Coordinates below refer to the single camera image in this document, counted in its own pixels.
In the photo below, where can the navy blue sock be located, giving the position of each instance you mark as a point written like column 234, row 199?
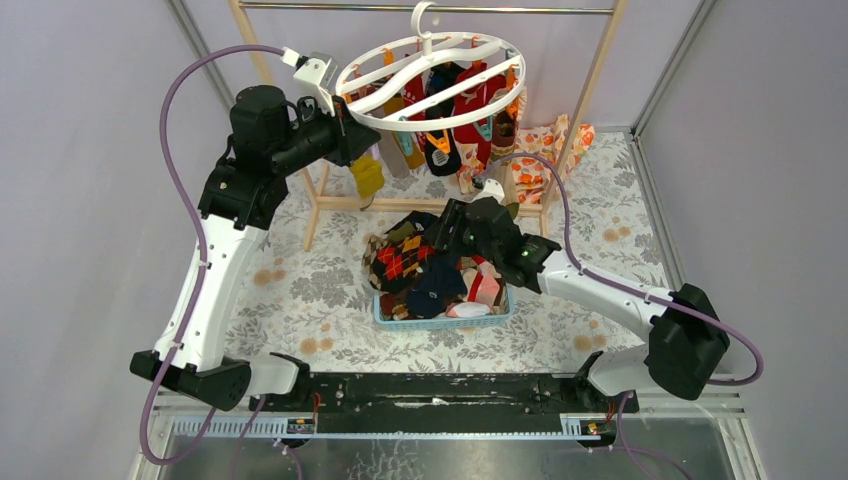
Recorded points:
column 438, row 286

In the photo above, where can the black red yellow argyle sock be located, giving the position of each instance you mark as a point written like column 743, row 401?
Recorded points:
column 391, row 267

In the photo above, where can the white round clip hanger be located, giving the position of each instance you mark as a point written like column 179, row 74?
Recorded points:
column 431, row 81

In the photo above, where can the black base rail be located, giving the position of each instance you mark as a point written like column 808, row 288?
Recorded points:
column 432, row 403

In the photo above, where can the black sock with white patch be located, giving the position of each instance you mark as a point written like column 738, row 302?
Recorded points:
column 441, row 154

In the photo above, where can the floral grey table mat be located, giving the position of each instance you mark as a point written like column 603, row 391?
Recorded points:
column 314, row 303

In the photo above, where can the blue plastic sock basket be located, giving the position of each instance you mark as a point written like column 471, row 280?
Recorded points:
column 488, row 303

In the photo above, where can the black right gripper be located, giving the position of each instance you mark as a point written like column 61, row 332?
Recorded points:
column 452, row 216

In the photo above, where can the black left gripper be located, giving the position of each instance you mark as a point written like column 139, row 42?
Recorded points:
column 341, row 134

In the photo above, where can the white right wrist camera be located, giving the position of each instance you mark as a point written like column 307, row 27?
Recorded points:
column 488, row 188

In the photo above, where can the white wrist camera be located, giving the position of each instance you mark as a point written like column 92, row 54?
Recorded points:
column 488, row 188
column 313, row 73

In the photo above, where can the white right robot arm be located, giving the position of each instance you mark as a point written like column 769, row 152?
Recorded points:
column 681, row 345

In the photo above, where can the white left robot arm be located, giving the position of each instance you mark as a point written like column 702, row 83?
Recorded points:
column 271, row 139

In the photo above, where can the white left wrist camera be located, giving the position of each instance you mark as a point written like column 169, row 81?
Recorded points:
column 313, row 73

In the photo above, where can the yellow hanging sock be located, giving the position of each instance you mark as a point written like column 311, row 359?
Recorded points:
column 368, row 175

